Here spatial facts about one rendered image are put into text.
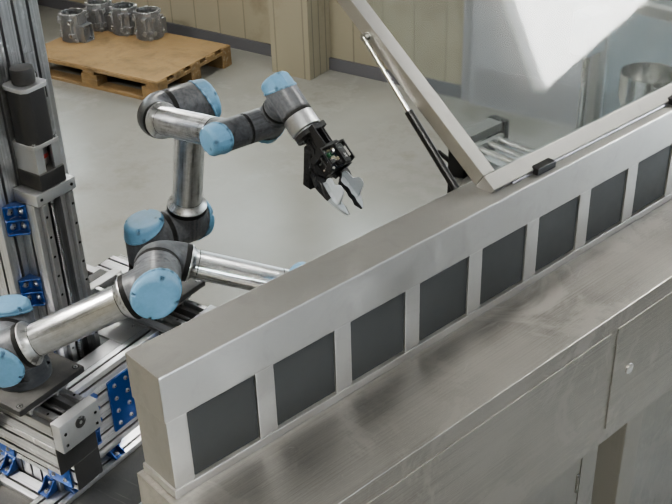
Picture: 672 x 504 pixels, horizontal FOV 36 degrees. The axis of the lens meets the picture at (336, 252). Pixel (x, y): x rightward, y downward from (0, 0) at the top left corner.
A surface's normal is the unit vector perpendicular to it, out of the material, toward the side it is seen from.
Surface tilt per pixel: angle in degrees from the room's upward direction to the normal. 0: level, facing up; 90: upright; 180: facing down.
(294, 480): 0
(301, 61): 90
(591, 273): 0
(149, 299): 87
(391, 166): 0
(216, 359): 90
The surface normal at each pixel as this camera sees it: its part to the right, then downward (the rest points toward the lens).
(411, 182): -0.03, -0.86
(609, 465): -0.74, 0.37
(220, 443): 0.67, 0.36
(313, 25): 0.83, 0.27
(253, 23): -0.56, 0.44
